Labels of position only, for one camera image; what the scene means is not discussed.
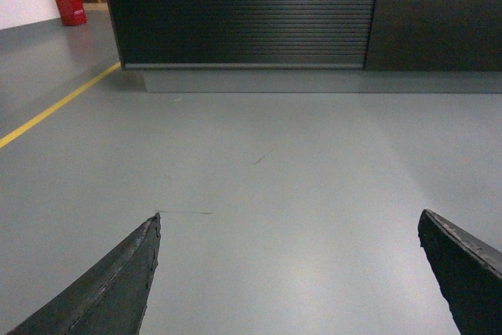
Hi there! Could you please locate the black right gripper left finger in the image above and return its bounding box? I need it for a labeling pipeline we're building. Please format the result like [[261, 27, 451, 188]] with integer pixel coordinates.
[[9, 213, 161, 334]]

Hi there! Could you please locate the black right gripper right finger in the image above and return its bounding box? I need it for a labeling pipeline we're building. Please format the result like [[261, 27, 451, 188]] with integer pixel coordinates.
[[417, 209, 501, 334]]

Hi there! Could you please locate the red box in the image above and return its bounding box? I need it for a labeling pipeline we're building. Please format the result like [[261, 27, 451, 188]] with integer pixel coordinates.
[[55, 0, 87, 26]]

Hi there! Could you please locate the black checkout counter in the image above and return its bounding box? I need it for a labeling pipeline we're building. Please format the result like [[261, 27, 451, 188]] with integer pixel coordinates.
[[108, 0, 501, 93]]

